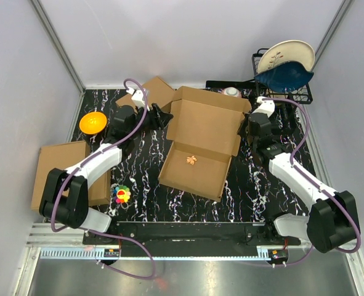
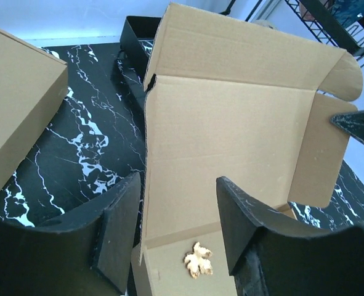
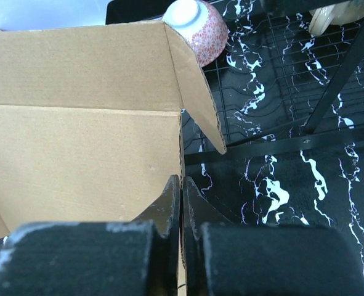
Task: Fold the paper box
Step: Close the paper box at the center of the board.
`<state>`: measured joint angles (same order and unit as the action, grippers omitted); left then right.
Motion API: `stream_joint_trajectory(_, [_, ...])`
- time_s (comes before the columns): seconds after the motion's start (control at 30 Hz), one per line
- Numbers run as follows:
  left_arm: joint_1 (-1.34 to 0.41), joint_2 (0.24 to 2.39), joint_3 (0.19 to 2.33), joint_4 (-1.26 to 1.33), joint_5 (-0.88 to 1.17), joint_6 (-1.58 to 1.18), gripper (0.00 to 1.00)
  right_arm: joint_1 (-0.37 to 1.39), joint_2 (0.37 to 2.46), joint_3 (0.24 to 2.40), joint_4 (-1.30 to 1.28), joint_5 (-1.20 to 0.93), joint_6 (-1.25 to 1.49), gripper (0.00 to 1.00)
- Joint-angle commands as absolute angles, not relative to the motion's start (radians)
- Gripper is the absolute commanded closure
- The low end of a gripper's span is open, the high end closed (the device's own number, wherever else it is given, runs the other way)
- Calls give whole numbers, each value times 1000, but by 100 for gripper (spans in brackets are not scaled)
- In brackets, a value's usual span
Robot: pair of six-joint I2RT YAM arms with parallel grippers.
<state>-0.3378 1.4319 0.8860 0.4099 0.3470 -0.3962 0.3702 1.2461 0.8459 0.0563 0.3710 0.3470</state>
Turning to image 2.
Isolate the black wire dish rack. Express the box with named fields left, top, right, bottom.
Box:
left=110, top=0, right=364, bottom=109

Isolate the cardboard box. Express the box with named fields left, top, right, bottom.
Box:
left=131, top=2, right=363, bottom=295
left=0, top=29, right=68, bottom=191

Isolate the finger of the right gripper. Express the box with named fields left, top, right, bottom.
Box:
left=330, top=110, right=364, bottom=145

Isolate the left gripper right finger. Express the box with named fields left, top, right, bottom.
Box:
left=216, top=176, right=364, bottom=295

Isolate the blue leaf plate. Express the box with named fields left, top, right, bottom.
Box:
left=331, top=0, right=364, bottom=28

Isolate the closed cardboard box back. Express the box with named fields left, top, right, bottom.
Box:
left=0, top=29, right=68, bottom=191

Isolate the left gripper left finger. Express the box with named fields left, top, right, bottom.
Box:
left=0, top=173, right=141, bottom=295

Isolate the small orange red toy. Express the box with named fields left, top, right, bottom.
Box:
left=183, top=242, right=213, bottom=279

